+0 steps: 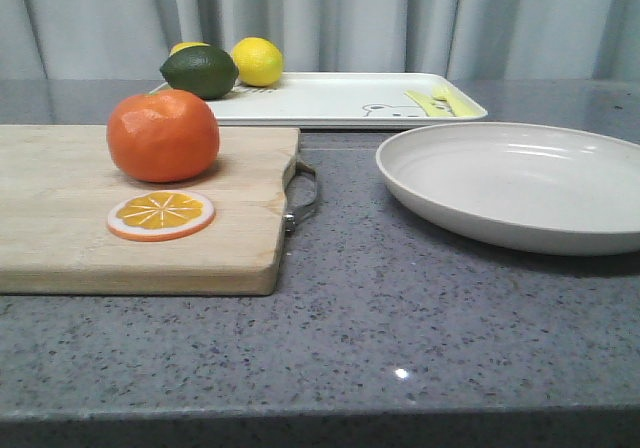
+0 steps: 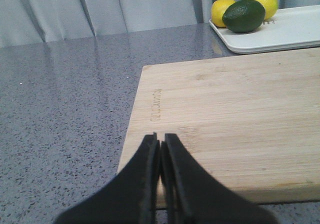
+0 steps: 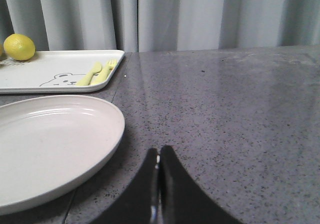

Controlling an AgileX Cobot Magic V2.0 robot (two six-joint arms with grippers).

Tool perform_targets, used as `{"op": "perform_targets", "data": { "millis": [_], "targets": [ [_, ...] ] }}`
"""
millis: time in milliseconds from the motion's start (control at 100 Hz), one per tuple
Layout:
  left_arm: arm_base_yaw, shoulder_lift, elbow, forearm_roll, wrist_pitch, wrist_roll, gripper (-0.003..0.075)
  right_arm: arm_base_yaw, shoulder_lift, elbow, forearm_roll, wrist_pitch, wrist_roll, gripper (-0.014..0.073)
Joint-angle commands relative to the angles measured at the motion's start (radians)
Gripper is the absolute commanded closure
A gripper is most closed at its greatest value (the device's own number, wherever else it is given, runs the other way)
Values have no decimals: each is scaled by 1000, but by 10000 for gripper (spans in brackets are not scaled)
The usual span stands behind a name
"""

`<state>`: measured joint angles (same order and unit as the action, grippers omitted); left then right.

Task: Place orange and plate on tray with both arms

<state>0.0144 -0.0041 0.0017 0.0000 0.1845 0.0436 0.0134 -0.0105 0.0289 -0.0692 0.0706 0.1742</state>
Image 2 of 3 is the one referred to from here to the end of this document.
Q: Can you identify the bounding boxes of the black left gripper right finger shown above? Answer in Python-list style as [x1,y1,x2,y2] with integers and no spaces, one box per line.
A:
[160,133,278,224]

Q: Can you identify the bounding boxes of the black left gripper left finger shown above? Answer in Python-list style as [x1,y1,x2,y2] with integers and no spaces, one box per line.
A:
[55,133,160,224]

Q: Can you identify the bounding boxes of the white bear tray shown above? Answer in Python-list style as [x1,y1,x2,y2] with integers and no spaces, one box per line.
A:
[209,5,320,54]

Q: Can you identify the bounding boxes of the bamboo cutting board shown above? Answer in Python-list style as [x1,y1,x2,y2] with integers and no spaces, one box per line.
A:
[118,47,320,203]

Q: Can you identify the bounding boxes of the green lime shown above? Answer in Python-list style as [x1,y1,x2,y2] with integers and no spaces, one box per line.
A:
[222,0,266,33]

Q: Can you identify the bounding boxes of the left yellow lemon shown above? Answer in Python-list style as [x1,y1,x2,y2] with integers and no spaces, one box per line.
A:
[211,0,236,28]

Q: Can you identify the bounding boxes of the yellow lemon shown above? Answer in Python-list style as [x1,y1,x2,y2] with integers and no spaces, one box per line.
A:
[211,0,236,28]
[255,0,279,20]

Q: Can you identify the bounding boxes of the right yellow lemon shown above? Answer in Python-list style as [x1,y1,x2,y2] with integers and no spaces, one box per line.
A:
[255,0,279,20]

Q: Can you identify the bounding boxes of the grey curtain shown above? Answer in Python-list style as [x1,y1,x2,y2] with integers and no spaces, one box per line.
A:
[0,0,320,47]

